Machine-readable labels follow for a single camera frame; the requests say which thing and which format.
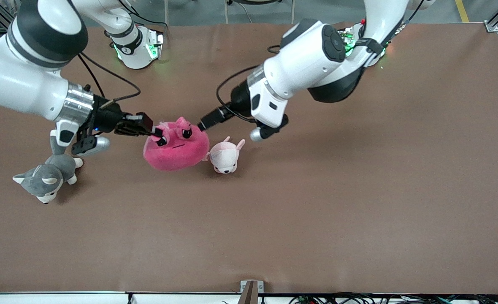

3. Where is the hot pink round plush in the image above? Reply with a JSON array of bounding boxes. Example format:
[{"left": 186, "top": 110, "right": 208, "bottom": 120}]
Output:
[{"left": 143, "top": 117, "right": 211, "bottom": 171}]

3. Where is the pale pink plush puppy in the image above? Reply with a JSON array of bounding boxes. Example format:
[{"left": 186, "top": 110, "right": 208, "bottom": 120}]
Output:
[{"left": 207, "top": 136, "right": 246, "bottom": 174}]

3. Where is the grey white plush husky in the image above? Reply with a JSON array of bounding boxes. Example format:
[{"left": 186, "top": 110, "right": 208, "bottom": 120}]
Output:
[{"left": 13, "top": 136, "right": 84, "bottom": 205}]

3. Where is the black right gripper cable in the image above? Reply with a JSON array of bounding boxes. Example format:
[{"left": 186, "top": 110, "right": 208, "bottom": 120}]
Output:
[{"left": 77, "top": 52, "right": 142, "bottom": 104}]

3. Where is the black arm base cable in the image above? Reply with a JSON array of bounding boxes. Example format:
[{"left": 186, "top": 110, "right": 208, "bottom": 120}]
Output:
[{"left": 118, "top": 0, "right": 168, "bottom": 27}]

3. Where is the metal table edge bracket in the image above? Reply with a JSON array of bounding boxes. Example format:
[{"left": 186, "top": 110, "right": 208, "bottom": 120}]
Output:
[{"left": 240, "top": 280, "right": 265, "bottom": 304}]

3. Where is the white table edge rail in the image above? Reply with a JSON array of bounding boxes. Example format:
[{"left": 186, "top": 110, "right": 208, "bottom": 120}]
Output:
[{"left": 0, "top": 291, "right": 498, "bottom": 304}]

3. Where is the black cable bundle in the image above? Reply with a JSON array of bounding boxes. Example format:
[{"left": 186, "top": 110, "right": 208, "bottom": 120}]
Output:
[{"left": 289, "top": 292, "right": 498, "bottom": 304}]

